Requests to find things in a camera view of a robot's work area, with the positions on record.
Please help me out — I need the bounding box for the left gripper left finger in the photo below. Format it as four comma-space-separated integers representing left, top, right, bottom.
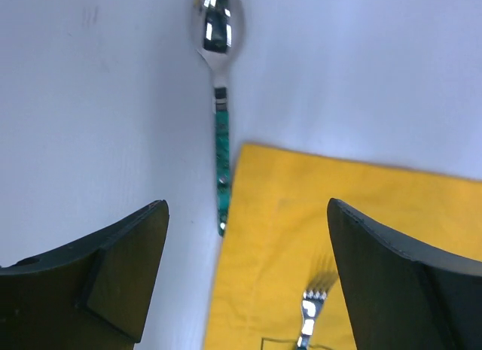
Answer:
1, 200, 169, 349

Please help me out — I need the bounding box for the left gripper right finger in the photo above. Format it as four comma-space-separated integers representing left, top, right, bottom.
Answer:
327, 199, 481, 349

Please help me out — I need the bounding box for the yellow cartoon print cloth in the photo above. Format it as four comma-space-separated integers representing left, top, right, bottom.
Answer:
204, 144, 481, 349

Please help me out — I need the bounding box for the green handled fork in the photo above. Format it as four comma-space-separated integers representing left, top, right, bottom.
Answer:
296, 256, 339, 350

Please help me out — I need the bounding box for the green handled spoon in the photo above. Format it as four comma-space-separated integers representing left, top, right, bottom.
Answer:
190, 0, 245, 236

